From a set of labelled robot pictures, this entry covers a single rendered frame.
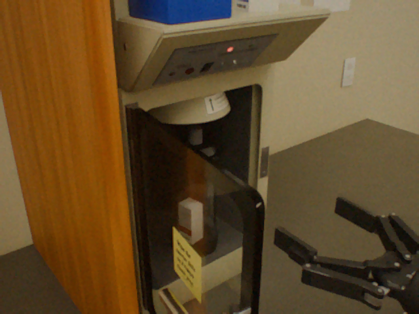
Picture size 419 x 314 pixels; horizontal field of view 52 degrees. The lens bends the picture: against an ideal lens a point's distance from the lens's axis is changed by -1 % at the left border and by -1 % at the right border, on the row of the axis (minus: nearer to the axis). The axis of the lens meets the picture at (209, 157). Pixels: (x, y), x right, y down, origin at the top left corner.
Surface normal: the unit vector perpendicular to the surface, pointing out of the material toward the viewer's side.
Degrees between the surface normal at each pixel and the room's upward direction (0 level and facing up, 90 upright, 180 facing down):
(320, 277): 90
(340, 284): 90
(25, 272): 0
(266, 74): 90
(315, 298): 0
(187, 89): 90
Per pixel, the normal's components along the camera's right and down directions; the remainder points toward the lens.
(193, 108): 0.21, 0.02
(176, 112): -0.14, 0.03
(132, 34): -0.78, 0.27
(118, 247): 0.62, 0.33
